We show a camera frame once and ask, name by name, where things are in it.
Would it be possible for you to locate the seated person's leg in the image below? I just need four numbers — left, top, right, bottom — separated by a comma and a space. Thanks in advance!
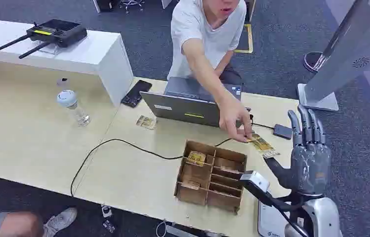
0, 211, 45, 237

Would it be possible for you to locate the white cable loop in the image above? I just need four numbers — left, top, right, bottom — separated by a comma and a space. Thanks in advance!
155, 220, 168, 237

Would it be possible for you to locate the white tablet device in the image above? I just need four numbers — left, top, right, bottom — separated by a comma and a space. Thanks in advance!
257, 198, 291, 237

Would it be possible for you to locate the small black plug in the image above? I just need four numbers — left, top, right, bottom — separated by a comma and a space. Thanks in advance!
102, 219, 117, 234

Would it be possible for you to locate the wooden compartment box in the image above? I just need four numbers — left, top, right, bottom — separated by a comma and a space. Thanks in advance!
173, 139, 248, 215

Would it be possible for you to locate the black remote controller with antennas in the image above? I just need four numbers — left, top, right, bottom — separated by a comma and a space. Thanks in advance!
0, 18, 88, 60

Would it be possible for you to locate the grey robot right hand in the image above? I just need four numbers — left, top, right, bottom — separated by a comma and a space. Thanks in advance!
264, 104, 332, 197

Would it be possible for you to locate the clear plastic water bottle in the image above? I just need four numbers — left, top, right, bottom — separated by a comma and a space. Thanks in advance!
56, 89, 92, 127

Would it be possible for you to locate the person's right hand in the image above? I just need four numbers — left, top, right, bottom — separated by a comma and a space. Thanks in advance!
218, 97, 253, 143

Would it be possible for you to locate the office chair base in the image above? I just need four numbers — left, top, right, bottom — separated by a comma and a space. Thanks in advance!
119, 0, 146, 14

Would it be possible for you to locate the white kiosk stand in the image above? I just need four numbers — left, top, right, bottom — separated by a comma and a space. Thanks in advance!
297, 0, 370, 113

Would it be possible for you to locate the black smartphone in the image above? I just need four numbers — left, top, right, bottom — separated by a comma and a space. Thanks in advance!
121, 79, 153, 109

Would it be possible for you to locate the small white plug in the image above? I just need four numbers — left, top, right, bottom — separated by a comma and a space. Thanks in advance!
101, 204, 113, 219

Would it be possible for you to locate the grey laptop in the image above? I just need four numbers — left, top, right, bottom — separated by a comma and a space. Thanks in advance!
139, 76, 252, 128

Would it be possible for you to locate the white desk shelf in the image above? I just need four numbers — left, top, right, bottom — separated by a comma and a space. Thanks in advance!
0, 17, 135, 108

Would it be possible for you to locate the black round stand base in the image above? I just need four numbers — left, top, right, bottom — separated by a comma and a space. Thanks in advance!
303, 51, 325, 73

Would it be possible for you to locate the long black cable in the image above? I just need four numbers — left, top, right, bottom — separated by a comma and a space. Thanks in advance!
70, 137, 232, 198

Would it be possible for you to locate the person in white shirt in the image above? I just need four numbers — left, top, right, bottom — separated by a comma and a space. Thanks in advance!
166, 0, 254, 143

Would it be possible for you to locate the small black adapter box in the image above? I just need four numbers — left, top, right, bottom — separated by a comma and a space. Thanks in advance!
273, 123, 293, 141

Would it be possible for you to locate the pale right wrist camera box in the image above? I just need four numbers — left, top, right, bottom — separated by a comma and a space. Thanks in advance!
239, 170, 271, 196

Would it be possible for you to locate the grey sneaker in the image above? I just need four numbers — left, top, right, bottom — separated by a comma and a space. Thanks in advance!
42, 207, 79, 237

